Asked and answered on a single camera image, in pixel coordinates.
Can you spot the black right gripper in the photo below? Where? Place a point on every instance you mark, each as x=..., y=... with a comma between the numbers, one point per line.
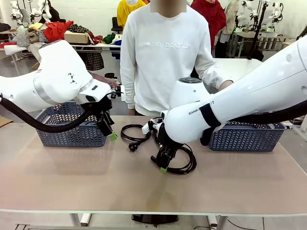
x=168, y=140

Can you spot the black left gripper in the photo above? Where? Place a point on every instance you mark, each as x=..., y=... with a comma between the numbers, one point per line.
x=103, y=110

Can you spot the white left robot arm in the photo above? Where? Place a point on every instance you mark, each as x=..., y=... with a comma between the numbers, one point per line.
x=57, y=72

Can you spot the person's left forearm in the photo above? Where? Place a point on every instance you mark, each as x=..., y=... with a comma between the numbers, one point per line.
x=211, y=75

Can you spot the person's right forearm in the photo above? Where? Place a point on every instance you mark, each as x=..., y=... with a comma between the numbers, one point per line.
x=127, y=91

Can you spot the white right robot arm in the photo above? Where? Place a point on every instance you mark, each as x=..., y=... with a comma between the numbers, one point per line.
x=251, y=91

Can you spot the person's right hand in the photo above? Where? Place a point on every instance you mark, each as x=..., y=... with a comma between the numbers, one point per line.
x=132, y=112

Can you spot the person's left hand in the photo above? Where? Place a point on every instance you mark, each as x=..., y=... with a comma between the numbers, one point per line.
x=226, y=83

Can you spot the gray plastic lattice basket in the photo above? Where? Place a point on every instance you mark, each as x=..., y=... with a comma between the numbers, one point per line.
x=72, y=139
x=239, y=141

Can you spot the red checked cloth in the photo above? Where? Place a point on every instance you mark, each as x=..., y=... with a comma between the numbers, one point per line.
x=108, y=81

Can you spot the dark plaid cloth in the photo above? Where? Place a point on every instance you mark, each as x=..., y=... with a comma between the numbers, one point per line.
x=94, y=61

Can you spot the person in white sweatshirt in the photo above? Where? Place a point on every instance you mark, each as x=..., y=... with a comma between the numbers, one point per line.
x=163, y=72

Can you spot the white table leg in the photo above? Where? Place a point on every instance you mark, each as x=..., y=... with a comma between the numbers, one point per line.
x=82, y=219
x=213, y=220

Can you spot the green cloth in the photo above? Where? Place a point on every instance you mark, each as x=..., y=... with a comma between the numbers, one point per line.
x=109, y=38

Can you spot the shallow brown cardboard box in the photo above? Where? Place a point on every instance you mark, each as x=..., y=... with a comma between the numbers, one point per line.
x=76, y=38

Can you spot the flat cardboard sheet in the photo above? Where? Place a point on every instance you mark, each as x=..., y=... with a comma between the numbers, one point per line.
x=6, y=122

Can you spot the black office chair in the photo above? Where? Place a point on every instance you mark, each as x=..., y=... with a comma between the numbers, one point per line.
x=116, y=22

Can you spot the red garment pile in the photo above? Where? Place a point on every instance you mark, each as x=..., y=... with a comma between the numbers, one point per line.
x=55, y=30

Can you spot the person in yellow hoodie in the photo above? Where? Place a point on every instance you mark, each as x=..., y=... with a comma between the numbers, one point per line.
x=123, y=12

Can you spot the red hooded coat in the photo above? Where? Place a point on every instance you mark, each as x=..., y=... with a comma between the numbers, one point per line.
x=213, y=16

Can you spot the black tripod pole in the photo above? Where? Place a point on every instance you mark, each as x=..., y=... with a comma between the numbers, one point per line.
x=257, y=36

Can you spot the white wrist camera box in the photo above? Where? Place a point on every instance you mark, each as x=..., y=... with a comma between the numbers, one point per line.
x=121, y=94
x=145, y=129

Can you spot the black pedestal base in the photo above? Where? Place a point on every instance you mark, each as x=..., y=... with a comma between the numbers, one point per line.
x=156, y=217

